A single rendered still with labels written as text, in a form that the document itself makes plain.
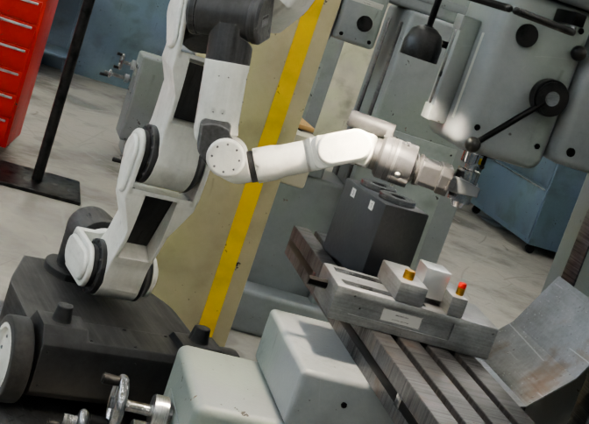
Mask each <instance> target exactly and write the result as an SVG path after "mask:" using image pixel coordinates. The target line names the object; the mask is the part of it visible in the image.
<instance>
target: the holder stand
mask: <svg viewBox="0 0 589 424"><path fill-rule="evenodd" d="M396 192H397V190H396V189H395V188H394V187H391V186H389V185H387V184H385V183H382V182H379V181H376V180H372V179H367V178H362V180H361V181H360V180H354V179H350V178H347V179H346V181H345V184H344V188H343V191H342V193H341V195H340V198H339V201H338V204H337V208H336V211H335V213H334V216H333V218H332V221H331V224H330V228H329V231H328V233H327V236H326V238H325V241H324V244H323V248H324V249H325V250H326V251H327V252H328V253H329V254H330V255H331V256H332V257H333V258H335V259H336V260H337V261H338V262H339V263H341V264H342V265H343V266H344V267H345V268H347V269H349V270H353V271H355V272H361V273H364V274H368V275H371V276H374V277H377V278H378V273H379V270H380V267H381V264H382V261H383V260H387V261H391V262H394V263H397V264H400V265H405V266H408V267H409V268H410V266H411V263H412V261H413V258H414V255H415V252H416V249H417V246H418V244H419V242H420V239H421V236H422V233H423V230H424V227H425V225H426V222H427V220H428V217H429V215H428V214H426V213H425V212H423V211H422V210H420V209H419V208H417V207H416V206H415V205H416V202H415V201H413V200H412V199H410V198H408V197H406V196H404V195H401V194H397V193H396Z"/></svg>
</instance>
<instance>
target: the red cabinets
mask: <svg viewBox="0 0 589 424"><path fill-rule="evenodd" d="M58 2H59V0H0V146H1V147H3V148H5V147H6V146H8V145H9V144H10V143H11V142H12V141H13V140H14V139H15V138H17V137H18V136H19V135H20V133H21V130H22V127H23V123H24V120H25V115H26V111H27V109H28V105H29V102H30V100H31V96H32V91H33V88H34V84H35V81H36V78H37V75H38V71H39V66H40V63H41V60H42V57H43V53H44V51H45V47H46V42H47V39H48V35H49V32H50V29H51V26H52V22H53V17H54V14H55V12H56V8H57V5H58Z"/></svg>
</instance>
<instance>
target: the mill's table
mask: <svg viewBox="0 0 589 424"><path fill-rule="evenodd" d="M326 236H327V234H325V233H322V232H319V231H315V234H314V235H313V233H312V232H311V231H310V229H306V228H303V227H300V226H296V225H294V227H293V230H292V233H291V236H290V238H289V241H288V244H287V248H286V250H285V254H286V255H287V257H288V259H289V261H290V262H291V264H292V265H293V267H294V268H295V270H296V271H297V273H298V274H299V276H300V277H301V279H302V281H303V283H304V284H305V286H306V287H307V288H308V290H309V291H310V293H311V295H312V296H313V298H314V299H315V301H316V303H317V304H318V306H319V308H321V310H322V311H323V309H322V307H321V305H320V303H319V302H318V300H317V298H316V296H315V294H314V290H315V286H312V285H309V284H307V277H308V276H309V275H313V276H316V277H319V275H320V272H321V270H322V267H323V264H324V263H327V264H331V265H336V266H340V267H343V268H345V267H344V266H343V265H342V264H341V263H339V262H338V261H337V260H336V259H335V258H333V257H332V256H331V255H330V254H329V253H328V252H327V251H326V250H325V249H324V248H323V244H324V241H325V238H326ZM323 313H324V311H323ZM324 315H325V316H326V314H325V313H324ZM326 318H327V320H328V321H329V323H330V325H331V326H332V328H333V329H334V330H335V332H336V333H337V335H338V337H339V338H340V340H341V341H342V343H343V345H344V346H345V348H346V349H347V350H348V352H349V353H350V355H351V357H352V359H353V360H354V362H355V363H356V365H357V367H358V368H359V369H360V371H361V372H362V374H363V375H364V377H365V379H366V381H367V382H368V384H369V385H370V386H371V387H372V389H373V391H374V393H375V394H376V396H377V397H378V399H379V400H380V403H381V404H382V406H383V407H384V408H385V409H386V411H387V413H388V415H389V416H390V418H391V419H392V421H393V422H394V424H535V423H534V422H533V421H532V420H531V419H530V418H529V416H528V415H527V414H526V413H525V412H524V411H523V410H522V409H521V408H520V406H519V405H518V404H517V403H516V402H515V401H514V400H513V399H512V398H511V397H510V395H509V394H508V393H507V392H506V391H505V390H504V389H503V388H502V387H501V385H500V384H499V383H498V382H497V381H496V380H495V379H494V378H493V377H492V375H491V374H490V373H489V372H488V371H487V370H486V369H485V368H484V367H483V366H482V364H481V363H480V362H479V361H478V360H477V359H476V358H475V357H472V356H468V355H466V354H462V353H458V352H456V351H452V350H446V349H443V348H439V347H436V346H432V345H429V344H426V343H420V342H417V341H413V340H409V339H407V338H403V337H399V336H394V335H390V334H387V333H384V332H380V331H377V330H373V329H368V328H364V327H361V326H358V325H354V324H350V323H348V322H341V321H338V320H335V319H331V318H328V317H327V316H326Z"/></svg>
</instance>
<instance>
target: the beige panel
mask: <svg viewBox="0 0 589 424"><path fill-rule="evenodd" d="M340 3H341V0H315V1H314V2H313V3H312V5H311V6H310V7H309V9H308V10H307V11H306V12H305V13H304V15H303V16H301V17H300V18H298V19H297V20H295V21H294V22H293V23H292V24H291V25H290V26H289V27H287V28H286V29H285V30H284V31H282V32H281V33H271V34H270V38H269V39H268V40H266V41H264V42H263V43H261V44H259V45H254V44H252V43H251V42H248V43H249V44H250V45H251V46H252V58H251V63H250V68H249V73H248V75H247V78H246V79H247V81H246V84H245V93H244V99H243V104H242V109H241V115H240V120H239V126H238V136H237V137H239V138H241V139H242V140H243V141H244V142H245V144H246V147H247V150H248V151H252V148H257V147H261V146H266V145H284V144H288V143H293V142H294V140H295V135H296V132H297V130H298V127H299V124H300V122H301V120H302V115H303V112H304V110H305V107H306V104H307V101H308V99H309V94H310V91H311V89H312V86H313V83H314V80H315V78H316V73H317V70H318V68H319V65H320V62H321V59H322V57H323V52H324V49H325V47H326V44H327V41H328V38H329V36H330V31H331V29H332V26H333V24H334V21H335V18H336V15H337V11H338V8H339V5H340ZM280 180H281V179H278V180H273V181H268V182H264V183H258V182H254V183H252V182H249V183H245V184H235V183H231V182H229V181H227V180H225V179H223V178H222V177H219V176H217V175H215V174H213V173H212V172H211V171H209V176H208V179H207V180H206V183H205V186H204V189H203V191H202V195H201V198H200V200H199V202H198V203H197V205H196V207H195V211H194V212H193V213H192V214H191V215H190V216H189V217H188V218H187V219H186V220H185V221H184V222H183V223H182V224H181V225H180V226H179V227H178V228H177V229H176V230H175V231H174V232H173V233H172V234H171V235H170V236H169V237H168V238H167V240H166V242H165V243H164V244H163V246H162V248H161V249H160V252H159V253H158V255H157V257H156V259H157V263H158V270H159V273H158V278H157V282H156V285H155V287H154V288H153V290H152V291H151V293H152V294H154V295H155V296H156V297H158V298H159V299H161V300H163V301H164V302H165V303H166V304H167V305H168V306H169V307H170V308H172V309H173V311H174V312H175V313H176V314H177V315H178V316H179V317H180V318H181V320H182V321H183V323H184V324H185V325H186V327H187V328H188V329H189V331H190V332H191V331H192V329H193V327H194V326H195V325H196V324H197V325H204V326H207V327H208V328H210V333H209V337H212V338H213V339H214V341H215V342H216V343H217V345H218V346H220V347H224V346H225V344H226V341H227V338H228V335H229V333H230V330H231V325H232V323H233V320H234V317H235V314H236V312H237V309H238V305H239V302H240V300H241V297H242V294H243V291H244V289H245V284H246V281H247V279H248V276H249V273H250V270H251V268H252V263H253V260H254V258H255V255H256V252H257V249H258V247H259V242H260V239H261V237H262V234H263V231H264V228H265V226H266V221H267V218H268V217H269V214H270V211H271V208H272V206H273V201H274V198H275V195H276V193H277V190H278V187H279V185H280Z"/></svg>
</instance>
